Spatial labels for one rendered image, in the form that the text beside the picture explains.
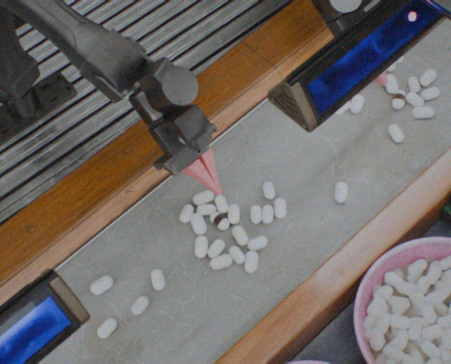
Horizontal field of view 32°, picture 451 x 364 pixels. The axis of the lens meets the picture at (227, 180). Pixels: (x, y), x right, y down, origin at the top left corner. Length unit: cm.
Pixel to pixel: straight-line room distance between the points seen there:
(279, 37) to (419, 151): 34
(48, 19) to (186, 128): 25
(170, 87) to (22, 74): 40
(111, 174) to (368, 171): 43
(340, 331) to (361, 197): 22
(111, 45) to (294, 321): 49
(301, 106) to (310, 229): 34
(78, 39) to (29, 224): 34
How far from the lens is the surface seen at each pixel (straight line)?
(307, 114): 97
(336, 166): 132
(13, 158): 151
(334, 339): 126
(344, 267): 121
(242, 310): 121
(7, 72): 139
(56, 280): 87
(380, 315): 121
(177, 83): 110
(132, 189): 131
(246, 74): 140
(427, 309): 122
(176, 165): 116
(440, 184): 129
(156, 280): 122
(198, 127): 110
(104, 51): 115
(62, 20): 116
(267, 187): 128
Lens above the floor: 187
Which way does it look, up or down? 59 degrees down
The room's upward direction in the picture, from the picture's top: 10 degrees counter-clockwise
